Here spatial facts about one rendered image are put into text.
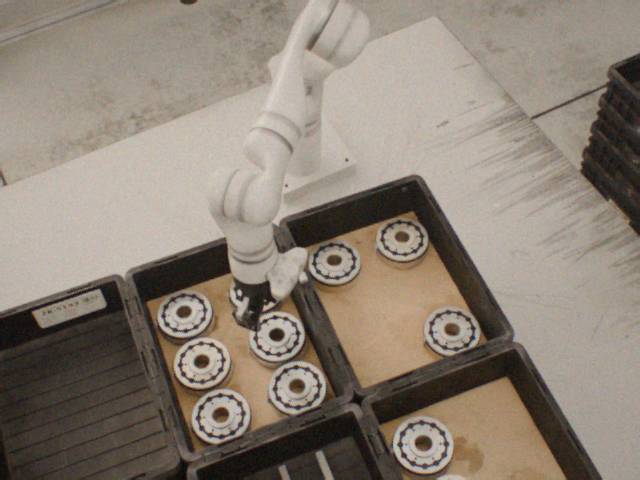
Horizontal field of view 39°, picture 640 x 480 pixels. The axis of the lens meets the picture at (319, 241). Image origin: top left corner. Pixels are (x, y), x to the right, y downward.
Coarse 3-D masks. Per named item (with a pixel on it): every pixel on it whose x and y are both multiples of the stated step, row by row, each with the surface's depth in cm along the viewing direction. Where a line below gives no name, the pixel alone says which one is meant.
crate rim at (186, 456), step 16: (272, 224) 169; (224, 240) 167; (176, 256) 166; (128, 272) 164; (128, 288) 162; (304, 288) 161; (144, 320) 158; (320, 320) 157; (144, 336) 156; (320, 336) 155; (160, 368) 153; (336, 368) 151; (160, 384) 151; (336, 400) 148; (352, 400) 149; (176, 416) 147; (288, 416) 147; (304, 416) 147; (176, 432) 146; (256, 432) 145; (208, 448) 144; (224, 448) 144
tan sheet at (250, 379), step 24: (192, 288) 173; (216, 288) 173; (216, 312) 170; (288, 312) 170; (216, 336) 167; (240, 336) 167; (168, 360) 165; (240, 360) 164; (312, 360) 164; (240, 384) 161; (264, 384) 161; (192, 408) 159; (264, 408) 158
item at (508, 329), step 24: (360, 192) 173; (288, 216) 170; (288, 240) 167; (456, 240) 166; (312, 288) 161; (480, 288) 160; (336, 336) 155; (504, 336) 154; (456, 360) 152; (360, 384) 150; (384, 384) 149
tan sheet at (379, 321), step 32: (352, 288) 172; (384, 288) 172; (416, 288) 172; (448, 288) 171; (352, 320) 168; (384, 320) 168; (416, 320) 168; (352, 352) 164; (384, 352) 164; (416, 352) 164
